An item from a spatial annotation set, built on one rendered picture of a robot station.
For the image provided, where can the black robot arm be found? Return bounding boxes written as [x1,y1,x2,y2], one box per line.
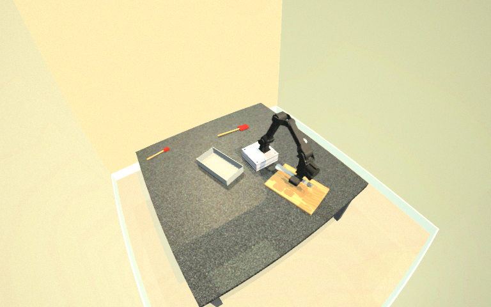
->
[258,111,320,180]

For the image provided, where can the light wooden board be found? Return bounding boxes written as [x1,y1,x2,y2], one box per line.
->
[265,170,329,216]

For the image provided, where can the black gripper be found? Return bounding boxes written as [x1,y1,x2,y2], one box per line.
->
[289,166,305,186]

